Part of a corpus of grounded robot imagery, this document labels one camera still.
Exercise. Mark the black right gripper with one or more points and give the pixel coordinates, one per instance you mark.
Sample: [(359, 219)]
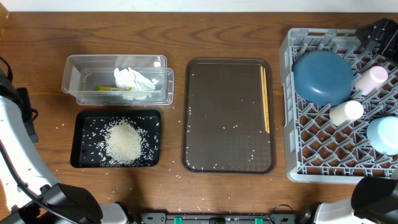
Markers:
[(385, 26)]

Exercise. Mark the pink cup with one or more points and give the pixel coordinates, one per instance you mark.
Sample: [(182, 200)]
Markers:
[(371, 80)]

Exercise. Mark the dark blue plate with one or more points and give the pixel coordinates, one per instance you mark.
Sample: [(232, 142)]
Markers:
[(323, 77)]

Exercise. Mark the cream white cup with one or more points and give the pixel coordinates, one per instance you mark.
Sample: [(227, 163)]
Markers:
[(348, 111)]

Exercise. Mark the light blue small bowl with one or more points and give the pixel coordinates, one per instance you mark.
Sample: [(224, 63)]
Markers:
[(382, 135)]

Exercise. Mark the wooden chopstick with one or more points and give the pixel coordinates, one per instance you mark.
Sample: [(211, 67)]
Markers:
[(266, 105), (263, 95)]

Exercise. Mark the white tissue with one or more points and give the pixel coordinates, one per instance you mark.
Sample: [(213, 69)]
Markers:
[(129, 79)]

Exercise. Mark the pile of white rice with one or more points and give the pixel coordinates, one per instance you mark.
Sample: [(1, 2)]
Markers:
[(125, 144)]

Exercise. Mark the yellow green snack wrapper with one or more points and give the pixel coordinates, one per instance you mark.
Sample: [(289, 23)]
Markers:
[(107, 88)]

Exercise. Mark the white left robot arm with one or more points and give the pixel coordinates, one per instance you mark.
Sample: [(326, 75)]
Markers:
[(33, 193)]

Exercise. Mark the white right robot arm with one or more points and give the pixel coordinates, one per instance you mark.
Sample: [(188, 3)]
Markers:
[(374, 200)]

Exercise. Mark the grey dishwasher rack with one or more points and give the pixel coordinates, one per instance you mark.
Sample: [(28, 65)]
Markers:
[(315, 149)]

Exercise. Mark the clear plastic waste bin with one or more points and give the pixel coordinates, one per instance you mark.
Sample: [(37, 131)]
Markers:
[(84, 72)]

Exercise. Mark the black waste tray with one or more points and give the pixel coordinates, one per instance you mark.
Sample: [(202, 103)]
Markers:
[(88, 125)]

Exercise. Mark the dark brown serving tray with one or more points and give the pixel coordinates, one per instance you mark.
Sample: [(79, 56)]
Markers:
[(226, 128)]

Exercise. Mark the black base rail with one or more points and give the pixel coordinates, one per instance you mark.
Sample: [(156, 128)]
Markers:
[(206, 218)]

